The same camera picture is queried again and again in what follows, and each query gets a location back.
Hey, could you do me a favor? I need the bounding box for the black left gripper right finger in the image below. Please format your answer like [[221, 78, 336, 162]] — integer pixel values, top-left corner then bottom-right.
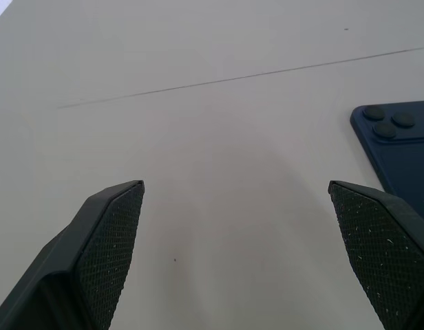
[[328, 179, 424, 330]]

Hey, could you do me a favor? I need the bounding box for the dark blue smartphone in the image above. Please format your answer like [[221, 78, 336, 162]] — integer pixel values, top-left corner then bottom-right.
[[349, 99, 424, 224]]

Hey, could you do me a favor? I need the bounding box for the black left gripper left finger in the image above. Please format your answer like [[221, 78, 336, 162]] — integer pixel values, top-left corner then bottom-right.
[[0, 179, 146, 330]]

